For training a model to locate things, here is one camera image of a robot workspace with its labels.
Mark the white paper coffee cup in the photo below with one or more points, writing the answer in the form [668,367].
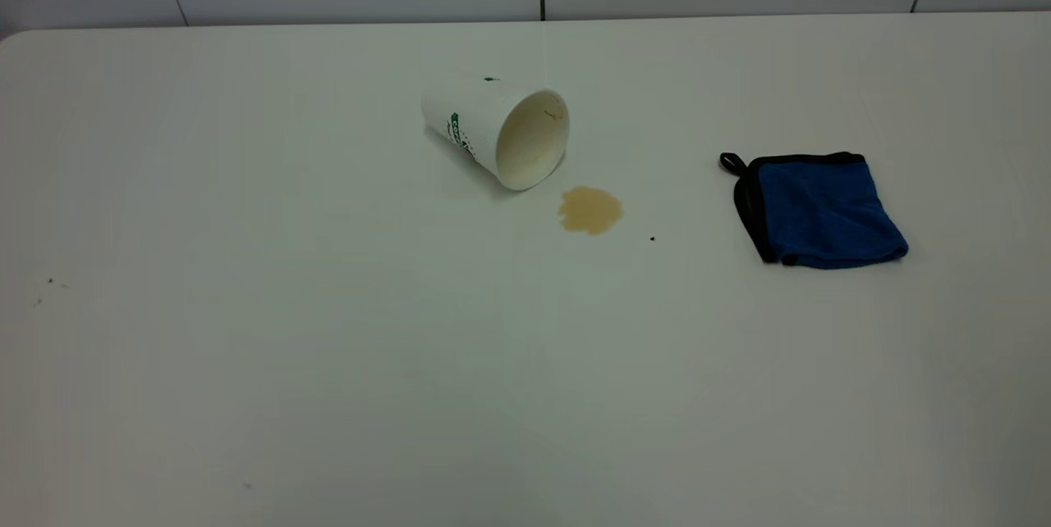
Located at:
[484,121]

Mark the blue cloth with black trim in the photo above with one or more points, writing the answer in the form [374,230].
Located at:
[821,211]

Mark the light brown coffee spill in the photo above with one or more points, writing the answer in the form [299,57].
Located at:
[589,211]

